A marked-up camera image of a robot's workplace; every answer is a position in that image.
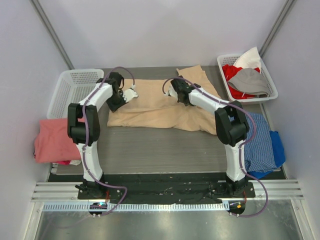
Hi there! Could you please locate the beige t-shirt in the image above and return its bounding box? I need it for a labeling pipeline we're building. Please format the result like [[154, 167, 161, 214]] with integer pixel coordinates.
[[107, 79, 216, 135]]

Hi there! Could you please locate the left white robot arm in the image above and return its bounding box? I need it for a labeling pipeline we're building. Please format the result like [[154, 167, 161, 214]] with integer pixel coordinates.
[[67, 71, 138, 200]]

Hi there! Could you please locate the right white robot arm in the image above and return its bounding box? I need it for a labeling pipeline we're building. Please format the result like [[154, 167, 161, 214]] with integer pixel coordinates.
[[167, 77, 250, 198]]

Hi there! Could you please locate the left white plastic basket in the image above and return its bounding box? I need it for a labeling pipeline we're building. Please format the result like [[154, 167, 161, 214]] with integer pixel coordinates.
[[46, 68, 104, 119]]

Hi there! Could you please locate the white plastic basket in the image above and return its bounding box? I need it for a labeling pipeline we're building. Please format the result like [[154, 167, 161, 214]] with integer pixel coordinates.
[[217, 53, 279, 105], [46, 68, 104, 119]]

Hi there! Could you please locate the red garment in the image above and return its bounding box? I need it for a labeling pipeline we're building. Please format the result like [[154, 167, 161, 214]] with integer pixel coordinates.
[[222, 64, 261, 100]]

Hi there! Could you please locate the right white plastic basket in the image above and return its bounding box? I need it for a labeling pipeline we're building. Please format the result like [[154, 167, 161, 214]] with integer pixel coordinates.
[[217, 53, 279, 105]]

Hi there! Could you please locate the grey bucket hat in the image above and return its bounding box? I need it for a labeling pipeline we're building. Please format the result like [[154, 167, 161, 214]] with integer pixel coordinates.
[[227, 68, 270, 99]]

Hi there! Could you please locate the magenta and white garment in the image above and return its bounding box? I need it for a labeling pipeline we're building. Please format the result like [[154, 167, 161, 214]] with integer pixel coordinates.
[[53, 160, 82, 166]]

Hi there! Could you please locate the white cloth in basket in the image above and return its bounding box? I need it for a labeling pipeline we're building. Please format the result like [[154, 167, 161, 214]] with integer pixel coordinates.
[[233, 47, 262, 70]]

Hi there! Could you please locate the pink folded t-shirt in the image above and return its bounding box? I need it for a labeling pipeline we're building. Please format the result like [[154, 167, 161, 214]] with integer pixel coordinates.
[[34, 118, 81, 164]]

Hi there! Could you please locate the blue checkered shirt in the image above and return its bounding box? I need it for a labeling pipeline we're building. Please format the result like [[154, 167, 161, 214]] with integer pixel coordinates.
[[244, 112, 277, 178]]

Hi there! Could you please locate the solid blue garment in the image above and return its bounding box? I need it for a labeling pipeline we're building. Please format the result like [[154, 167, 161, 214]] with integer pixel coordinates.
[[258, 130, 286, 179]]

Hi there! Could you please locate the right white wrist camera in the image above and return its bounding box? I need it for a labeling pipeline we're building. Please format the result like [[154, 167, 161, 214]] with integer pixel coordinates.
[[165, 86, 178, 99]]

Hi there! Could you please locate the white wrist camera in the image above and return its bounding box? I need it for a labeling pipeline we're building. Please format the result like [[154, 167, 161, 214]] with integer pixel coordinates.
[[122, 84, 139, 103], [165, 86, 178, 99]]

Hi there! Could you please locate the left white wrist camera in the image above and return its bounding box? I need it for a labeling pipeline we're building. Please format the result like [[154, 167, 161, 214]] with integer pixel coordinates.
[[122, 84, 139, 103]]

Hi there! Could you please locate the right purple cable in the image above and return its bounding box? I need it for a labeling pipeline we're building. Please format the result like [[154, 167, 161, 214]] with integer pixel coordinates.
[[161, 76, 270, 219]]

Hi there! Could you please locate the purple cable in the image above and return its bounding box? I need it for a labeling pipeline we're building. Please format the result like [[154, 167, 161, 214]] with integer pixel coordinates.
[[79, 66, 136, 217], [161, 76, 270, 219]]

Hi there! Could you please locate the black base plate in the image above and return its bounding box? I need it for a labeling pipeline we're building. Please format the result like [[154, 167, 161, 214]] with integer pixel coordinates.
[[47, 171, 257, 205]]

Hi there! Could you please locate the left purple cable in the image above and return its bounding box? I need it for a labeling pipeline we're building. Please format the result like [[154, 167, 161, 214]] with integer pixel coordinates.
[[79, 66, 136, 217]]

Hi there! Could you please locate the white slotted cable duct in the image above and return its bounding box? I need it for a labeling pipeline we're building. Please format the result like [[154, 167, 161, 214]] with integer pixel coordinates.
[[42, 201, 230, 212]]

